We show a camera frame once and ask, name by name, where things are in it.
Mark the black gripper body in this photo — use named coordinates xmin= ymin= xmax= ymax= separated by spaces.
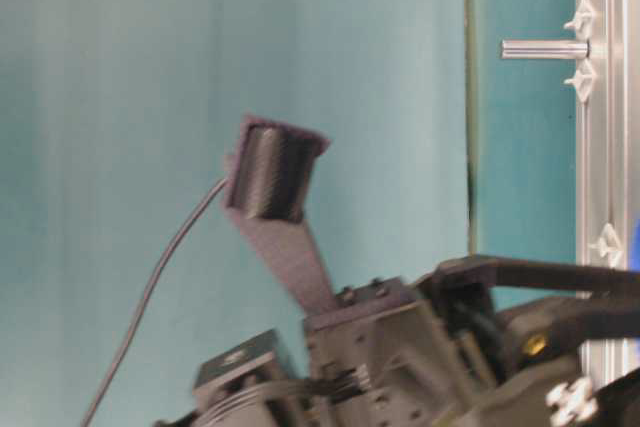
xmin=305 ymin=255 xmax=639 ymax=426

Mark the upper silver steel shaft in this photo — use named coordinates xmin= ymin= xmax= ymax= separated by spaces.
xmin=500 ymin=39 xmax=590 ymax=60

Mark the white bracket above lower shaft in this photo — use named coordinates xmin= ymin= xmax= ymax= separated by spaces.
xmin=588 ymin=223 xmax=624 ymax=268

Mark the white bracket above shaft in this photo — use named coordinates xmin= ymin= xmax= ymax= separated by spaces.
xmin=588 ymin=223 xmax=624 ymax=268
xmin=563 ymin=0 xmax=598 ymax=41

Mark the white bracket below upper shaft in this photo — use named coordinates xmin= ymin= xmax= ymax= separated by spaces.
xmin=564 ymin=59 xmax=597 ymax=104

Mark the thin black cable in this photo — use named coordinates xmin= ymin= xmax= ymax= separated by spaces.
xmin=79 ymin=178 xmax=229 ymax=427

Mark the white bracket above upper shaft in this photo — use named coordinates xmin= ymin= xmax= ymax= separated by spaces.
xmin=563 ymin=0 xmax=598 ymax=41

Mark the silver aluminium extrusion rail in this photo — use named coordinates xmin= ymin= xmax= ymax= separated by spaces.
xmin=573 ymin=0 xmax=640 ymax=388

